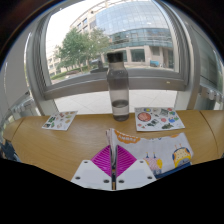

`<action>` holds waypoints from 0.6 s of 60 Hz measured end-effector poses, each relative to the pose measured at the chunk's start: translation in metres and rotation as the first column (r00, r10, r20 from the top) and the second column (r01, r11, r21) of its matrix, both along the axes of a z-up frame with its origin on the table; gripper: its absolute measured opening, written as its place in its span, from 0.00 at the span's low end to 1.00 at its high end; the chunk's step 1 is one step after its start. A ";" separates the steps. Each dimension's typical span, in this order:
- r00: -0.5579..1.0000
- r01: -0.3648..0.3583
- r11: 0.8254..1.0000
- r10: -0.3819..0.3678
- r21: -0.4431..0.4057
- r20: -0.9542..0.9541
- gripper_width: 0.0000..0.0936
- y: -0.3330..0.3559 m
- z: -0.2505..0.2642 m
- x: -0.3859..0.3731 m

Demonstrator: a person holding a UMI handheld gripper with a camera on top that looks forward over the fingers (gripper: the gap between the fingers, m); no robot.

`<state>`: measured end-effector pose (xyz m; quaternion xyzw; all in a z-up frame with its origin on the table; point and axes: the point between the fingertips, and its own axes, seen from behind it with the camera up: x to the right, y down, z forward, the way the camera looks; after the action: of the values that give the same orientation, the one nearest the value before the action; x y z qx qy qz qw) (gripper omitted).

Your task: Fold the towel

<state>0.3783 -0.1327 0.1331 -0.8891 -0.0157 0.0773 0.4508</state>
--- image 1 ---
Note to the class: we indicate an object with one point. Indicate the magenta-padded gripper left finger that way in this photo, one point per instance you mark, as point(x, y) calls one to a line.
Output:
point(96, 176)

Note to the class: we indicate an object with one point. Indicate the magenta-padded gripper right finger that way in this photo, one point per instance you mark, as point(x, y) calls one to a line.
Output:
point(133, 175)

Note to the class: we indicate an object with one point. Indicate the white cartoon print towel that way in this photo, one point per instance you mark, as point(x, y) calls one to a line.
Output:
point(160, 146)

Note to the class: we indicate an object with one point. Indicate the large sticker sheet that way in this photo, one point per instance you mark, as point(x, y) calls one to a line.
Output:
point(158, 119)

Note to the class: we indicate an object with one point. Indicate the small sticker sheet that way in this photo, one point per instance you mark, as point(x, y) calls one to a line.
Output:
point(60, 120)

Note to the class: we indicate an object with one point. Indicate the clear bottle with black cap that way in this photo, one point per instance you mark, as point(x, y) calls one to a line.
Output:
point(118, 86)

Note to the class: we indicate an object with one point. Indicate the green tree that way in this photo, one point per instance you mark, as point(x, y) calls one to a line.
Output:
point(78, 46)

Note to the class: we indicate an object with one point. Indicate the glass fronted office building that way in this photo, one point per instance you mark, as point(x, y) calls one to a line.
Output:
point(133, 30)

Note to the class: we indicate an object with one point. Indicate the grey window frame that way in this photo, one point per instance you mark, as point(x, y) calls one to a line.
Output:
point(83, 85)

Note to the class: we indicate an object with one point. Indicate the white wall socket strip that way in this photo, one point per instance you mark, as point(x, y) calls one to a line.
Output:
point(213, 95)

